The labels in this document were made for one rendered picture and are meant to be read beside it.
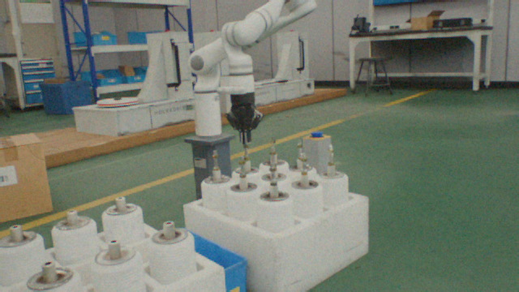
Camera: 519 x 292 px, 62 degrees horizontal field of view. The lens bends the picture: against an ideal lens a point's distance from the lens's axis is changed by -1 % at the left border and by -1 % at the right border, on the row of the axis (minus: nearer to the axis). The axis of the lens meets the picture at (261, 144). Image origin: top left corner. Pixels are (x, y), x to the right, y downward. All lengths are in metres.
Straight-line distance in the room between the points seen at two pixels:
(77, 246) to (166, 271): 0.24
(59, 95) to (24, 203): 3.67
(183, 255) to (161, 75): 2.81
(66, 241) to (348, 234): 0.73
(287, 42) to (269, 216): 4.06
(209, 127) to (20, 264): 0.87
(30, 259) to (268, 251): 0.52
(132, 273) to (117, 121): 2.38
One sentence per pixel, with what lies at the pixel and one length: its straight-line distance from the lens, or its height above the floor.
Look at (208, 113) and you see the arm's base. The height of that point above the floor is 0.40.
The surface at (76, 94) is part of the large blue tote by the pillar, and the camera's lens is 5.67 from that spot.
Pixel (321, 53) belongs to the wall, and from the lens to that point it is 7.06.
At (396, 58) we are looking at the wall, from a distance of 6.54.
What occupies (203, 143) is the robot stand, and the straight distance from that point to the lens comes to 1.63.
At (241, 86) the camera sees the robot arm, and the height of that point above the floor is 0.52.
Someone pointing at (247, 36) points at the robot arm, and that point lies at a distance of 1.27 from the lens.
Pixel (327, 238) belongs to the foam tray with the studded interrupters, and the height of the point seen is 0.12.
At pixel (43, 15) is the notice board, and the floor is 1.32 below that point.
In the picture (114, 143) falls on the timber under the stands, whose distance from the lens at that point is 3.09.
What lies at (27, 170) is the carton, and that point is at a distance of 2.01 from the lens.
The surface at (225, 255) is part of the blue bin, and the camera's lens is 1.17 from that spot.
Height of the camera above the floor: 0.62
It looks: 12 degrees down
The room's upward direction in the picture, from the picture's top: 3 degrees counter-clockwise
